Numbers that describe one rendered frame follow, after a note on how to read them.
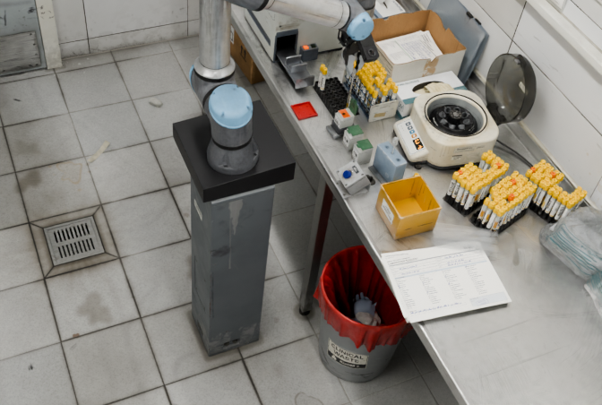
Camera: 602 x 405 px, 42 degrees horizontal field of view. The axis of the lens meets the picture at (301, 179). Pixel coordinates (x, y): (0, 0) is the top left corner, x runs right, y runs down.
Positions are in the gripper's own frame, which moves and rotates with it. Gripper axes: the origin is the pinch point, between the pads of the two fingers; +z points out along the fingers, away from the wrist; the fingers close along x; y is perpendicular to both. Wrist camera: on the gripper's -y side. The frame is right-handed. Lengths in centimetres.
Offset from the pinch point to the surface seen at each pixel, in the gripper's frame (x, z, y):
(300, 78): 10.2, 12.2, 15.3
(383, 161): 2.5, 11.5, -28.2
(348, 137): 7.0, 13.3, -13.8
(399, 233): 9, 15, -51
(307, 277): 15, 80, -17
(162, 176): 43, 105, 71
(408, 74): -23.4, 9.3, 2.6
